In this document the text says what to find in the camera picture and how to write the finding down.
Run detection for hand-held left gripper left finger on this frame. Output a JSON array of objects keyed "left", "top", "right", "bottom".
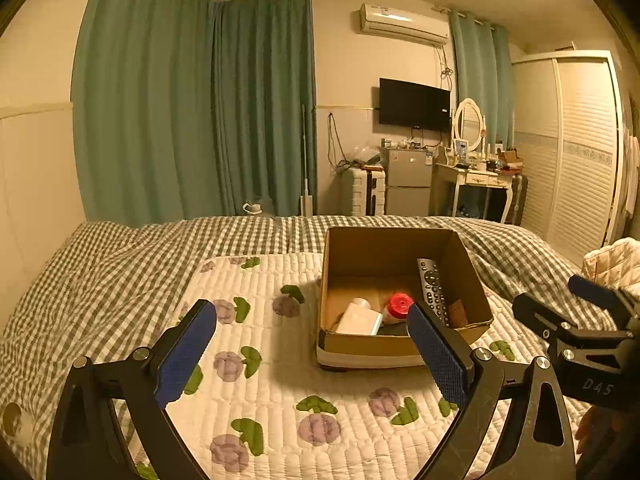
[{"left": 45, "top": 299, "right": 218, "bottom": 480}]

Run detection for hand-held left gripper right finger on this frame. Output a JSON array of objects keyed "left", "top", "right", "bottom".
[{"left": 406, "top": 302, "right": 579, "bottom": 480}]

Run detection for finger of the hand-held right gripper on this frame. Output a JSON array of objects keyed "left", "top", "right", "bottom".
[
  {"left": 512, "top": 293, "right": 632, "bottom": 352},
  {"left": 568, "top": 274, "right": 640, "bottom": 333}
]

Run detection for red patterned packet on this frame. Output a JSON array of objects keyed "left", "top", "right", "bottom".
[{"left": 447, "top": 299, "right": 469, "bottom": 329}]

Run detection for white bottle with red cap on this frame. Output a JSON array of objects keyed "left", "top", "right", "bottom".
[{"left": 380, "top": 293, "right": 414, "bottom": 324}]

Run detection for black remote control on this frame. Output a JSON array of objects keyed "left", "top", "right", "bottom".
[{"left": 416, "top": 258, "right": 451, "bottom": 329}]

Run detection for white square box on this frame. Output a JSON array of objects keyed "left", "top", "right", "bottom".
[{"left": 335, "top": 307, "right": 384, "bottom": 336}]

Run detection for brown cardboard box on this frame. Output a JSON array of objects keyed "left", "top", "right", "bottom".
[{"left": 318, "top": 226, "right": 495, "bottom": 359}]

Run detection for person's right hand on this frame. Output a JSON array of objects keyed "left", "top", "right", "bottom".
[{"left": 574, "top": 406, "right": 601, "bottom": 457}]

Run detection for cream quilted jacket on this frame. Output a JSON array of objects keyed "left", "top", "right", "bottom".
[{"left": 582, "top": 237, "right": 640, "bottom": 292}]

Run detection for floral quilted mat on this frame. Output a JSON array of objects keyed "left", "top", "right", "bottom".
[{"left": 125, "top": 253, "right": 603, "bottom": 480}]

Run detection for grey checked blanket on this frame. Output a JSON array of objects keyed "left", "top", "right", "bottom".
[{"left": 0, "top": 214, "right": 618, "bottom": 480}]

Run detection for dark suitcase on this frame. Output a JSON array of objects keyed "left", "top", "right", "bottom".
[{"left": 504, "top": 173, "right": 530, "bottom": 227}]

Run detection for white hanging towels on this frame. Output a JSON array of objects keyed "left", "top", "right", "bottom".
[{"left": 619, "top": 124, "right": 640, "bottom": 217}]

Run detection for white louvred wardrobe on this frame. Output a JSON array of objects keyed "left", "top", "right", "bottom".
[{"left": 510, "top": 49, "right": 626, "bottom": 262}]

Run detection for white dressing table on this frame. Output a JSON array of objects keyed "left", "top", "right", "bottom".
[{"left": 429, "top": 159, "right": 522, "bottom": 224}]

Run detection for silver small fridge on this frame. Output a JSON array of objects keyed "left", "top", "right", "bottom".
[{"left": 383, "top": 146, "right": 435, "bottom": 216}]

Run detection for white tape roll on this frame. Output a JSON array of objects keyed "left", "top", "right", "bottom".
[{"left": 2, "top": 402, "right": 36, "bottom": 447}]

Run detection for white suitcase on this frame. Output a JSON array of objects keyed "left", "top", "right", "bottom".
[{"left": 347, "top": 165, "right": 387, "bottom": 216}]

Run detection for white flat mop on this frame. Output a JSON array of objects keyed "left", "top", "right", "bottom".
[{"left": 298, "top": 104, "right": 316, "bottom": 216}]

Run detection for white oval mirror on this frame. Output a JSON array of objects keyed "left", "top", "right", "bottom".
[{"left": 452, "top": 98, "right": 487, "bottom": 151}]

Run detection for clear plastic bag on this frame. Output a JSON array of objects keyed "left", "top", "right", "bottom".
[{"left": 352, "top": 145, "right": 382, "bottom": 166}]

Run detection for narrow green curtain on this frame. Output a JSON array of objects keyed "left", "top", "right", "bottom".
[{"left": 448, "top": 9, "right": 516, "bottom": 149}]

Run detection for green corner curtain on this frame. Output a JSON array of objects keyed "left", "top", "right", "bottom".
[{"left": 209, "top": 0, "right": 318, "bottom": 217}]

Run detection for wide green curtain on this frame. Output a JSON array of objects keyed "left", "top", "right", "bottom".
[{"left": 72, "top": 0, "right": 222, "bottom": 224}]

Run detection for white air conditioner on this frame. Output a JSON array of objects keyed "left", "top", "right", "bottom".
[{"left": 359, "top": 3, "right": 450, "bottom": 47}]

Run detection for black hanging cable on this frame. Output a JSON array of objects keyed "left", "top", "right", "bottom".
[{"left": 327, "top": 112, "right": 347, "bottom": 172}]

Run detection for black wall television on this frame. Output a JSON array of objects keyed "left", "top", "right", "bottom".
[{"left": 378, "top": 77, "right": 451, "bottom": 133}]

